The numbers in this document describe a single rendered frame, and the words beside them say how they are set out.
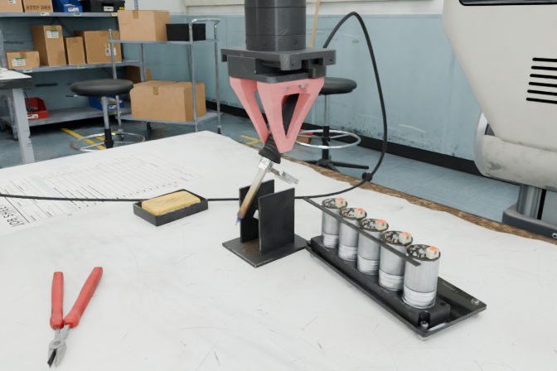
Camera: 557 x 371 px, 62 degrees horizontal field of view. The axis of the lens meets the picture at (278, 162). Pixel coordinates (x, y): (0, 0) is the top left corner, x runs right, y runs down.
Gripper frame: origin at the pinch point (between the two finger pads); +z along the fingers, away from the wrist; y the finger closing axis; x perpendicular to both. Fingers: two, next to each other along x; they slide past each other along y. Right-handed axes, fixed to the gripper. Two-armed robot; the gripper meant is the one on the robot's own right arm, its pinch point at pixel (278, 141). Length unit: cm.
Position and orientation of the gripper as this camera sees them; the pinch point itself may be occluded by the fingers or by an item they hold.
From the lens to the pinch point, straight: 47.0
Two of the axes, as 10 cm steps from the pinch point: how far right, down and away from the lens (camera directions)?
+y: 6.3, 2.4, -7.4
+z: 0.2, 9.5, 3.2
